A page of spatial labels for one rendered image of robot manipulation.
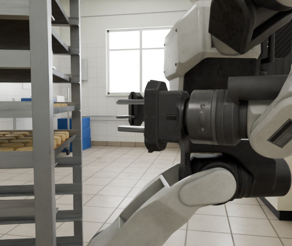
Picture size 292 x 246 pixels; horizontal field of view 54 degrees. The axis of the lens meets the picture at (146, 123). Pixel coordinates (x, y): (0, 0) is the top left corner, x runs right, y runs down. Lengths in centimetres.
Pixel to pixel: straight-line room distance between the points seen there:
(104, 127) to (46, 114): 539
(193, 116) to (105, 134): 549
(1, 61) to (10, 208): 27
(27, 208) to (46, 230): 6
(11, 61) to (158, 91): 27
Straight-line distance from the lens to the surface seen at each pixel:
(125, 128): 51
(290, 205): 243
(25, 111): 55
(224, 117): 42
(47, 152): 52
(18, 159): 57
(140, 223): 75
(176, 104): 46
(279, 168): 83
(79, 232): 105
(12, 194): 103
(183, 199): 71
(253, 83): 42
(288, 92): 38
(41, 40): 53
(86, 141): 553
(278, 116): 39
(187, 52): 65
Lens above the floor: 88
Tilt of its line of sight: 4 degrees down
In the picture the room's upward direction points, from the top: straight up
